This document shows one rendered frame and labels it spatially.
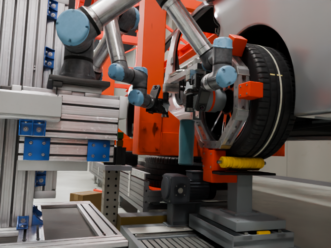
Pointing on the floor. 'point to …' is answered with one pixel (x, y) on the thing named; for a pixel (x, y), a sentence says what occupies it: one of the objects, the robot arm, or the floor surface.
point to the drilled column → (110, 195)
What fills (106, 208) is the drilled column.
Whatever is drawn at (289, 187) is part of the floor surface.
